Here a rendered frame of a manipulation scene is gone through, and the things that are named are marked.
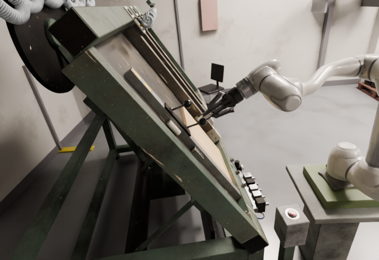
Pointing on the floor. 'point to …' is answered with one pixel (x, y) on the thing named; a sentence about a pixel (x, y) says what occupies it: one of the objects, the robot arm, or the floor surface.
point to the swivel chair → (218, 72)
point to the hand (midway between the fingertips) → (203, 117)
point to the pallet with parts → (368, 88)
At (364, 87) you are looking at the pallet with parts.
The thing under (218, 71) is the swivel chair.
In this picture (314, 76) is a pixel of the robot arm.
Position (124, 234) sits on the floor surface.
